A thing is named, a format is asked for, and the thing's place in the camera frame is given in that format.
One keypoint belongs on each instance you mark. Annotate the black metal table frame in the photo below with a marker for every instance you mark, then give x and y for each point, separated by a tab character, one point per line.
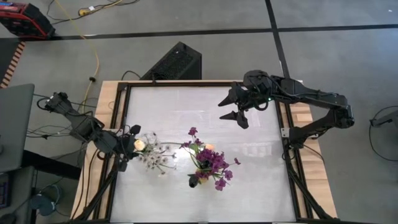
124	102

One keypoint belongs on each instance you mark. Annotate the yellow power plug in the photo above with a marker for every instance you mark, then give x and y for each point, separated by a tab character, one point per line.
84	12

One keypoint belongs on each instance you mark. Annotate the white tulip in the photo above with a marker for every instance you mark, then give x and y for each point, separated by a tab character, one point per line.
139	145

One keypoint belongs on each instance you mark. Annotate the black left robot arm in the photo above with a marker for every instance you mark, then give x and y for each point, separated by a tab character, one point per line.
84	127

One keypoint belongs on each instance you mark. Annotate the peach tulip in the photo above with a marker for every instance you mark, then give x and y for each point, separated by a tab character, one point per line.
210	147

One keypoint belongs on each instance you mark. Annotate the black mesh box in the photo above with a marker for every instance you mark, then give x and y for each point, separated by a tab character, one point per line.
171	63

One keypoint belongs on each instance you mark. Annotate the small purple flower spray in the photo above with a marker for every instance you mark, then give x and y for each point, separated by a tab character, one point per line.
192	131

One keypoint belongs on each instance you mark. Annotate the red and black toolbox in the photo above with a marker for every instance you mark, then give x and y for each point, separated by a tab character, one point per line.
25	21

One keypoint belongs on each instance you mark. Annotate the large purple flower spray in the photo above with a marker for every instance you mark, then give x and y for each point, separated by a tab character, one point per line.
211	161

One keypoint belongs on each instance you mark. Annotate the orange black striped ramp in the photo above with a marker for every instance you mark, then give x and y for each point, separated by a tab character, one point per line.
12	65

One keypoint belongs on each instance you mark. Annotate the yellow embossed glass vase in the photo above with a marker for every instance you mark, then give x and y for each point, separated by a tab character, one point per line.
203	180

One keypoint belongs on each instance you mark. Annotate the white small-blossom flower spray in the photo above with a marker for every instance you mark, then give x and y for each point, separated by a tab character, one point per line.
153	160

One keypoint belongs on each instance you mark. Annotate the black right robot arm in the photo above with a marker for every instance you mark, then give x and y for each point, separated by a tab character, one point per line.
311	93

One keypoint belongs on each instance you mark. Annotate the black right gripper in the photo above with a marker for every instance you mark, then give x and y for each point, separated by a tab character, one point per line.
248	99

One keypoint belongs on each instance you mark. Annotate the grey desk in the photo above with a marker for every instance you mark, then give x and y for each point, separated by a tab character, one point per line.
15	124

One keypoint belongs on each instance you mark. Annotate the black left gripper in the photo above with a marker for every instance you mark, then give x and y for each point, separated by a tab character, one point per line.
124	146

